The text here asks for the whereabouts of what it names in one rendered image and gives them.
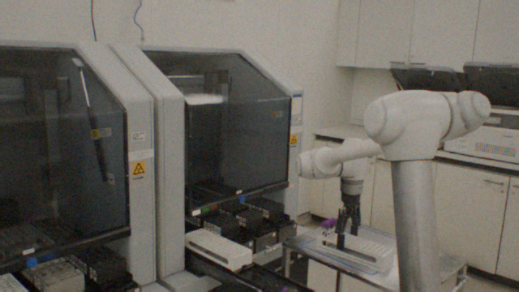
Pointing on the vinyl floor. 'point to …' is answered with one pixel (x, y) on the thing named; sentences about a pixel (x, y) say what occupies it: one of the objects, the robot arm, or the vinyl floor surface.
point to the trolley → (306, 242)
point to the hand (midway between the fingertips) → (347, 240)
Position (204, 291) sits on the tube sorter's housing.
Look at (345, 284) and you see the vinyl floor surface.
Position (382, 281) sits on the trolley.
